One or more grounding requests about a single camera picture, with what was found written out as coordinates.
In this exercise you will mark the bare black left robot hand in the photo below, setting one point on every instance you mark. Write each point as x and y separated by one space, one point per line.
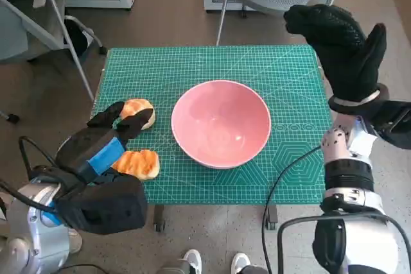
83 145

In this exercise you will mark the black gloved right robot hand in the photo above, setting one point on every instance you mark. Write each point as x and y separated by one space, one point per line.
350 65

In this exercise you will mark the rectangular toy bread loaf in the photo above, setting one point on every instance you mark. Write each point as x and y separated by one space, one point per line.
144 165

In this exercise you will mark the round toy bread bun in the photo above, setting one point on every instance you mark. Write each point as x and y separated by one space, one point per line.
136 107

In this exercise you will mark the pink bowl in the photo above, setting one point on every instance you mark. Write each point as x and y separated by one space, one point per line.
221 126

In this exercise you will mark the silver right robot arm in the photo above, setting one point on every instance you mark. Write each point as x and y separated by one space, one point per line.
340 145

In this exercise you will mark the black table leg with caster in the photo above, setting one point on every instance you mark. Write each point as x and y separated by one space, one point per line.
272 217
159 217

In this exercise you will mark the grey chair with white legs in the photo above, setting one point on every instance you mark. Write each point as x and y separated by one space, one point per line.
19 30

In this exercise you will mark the green cutting mat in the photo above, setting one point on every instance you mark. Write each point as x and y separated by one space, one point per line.
199 65

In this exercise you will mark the white shoe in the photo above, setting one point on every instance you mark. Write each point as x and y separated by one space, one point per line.
192 259
241 261

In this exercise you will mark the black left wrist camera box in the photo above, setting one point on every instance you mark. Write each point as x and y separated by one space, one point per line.
106 206

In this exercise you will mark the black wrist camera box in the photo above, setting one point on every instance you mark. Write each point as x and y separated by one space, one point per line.
395 123
106 206

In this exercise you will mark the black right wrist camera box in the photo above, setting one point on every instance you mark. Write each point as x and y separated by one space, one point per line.
395 123

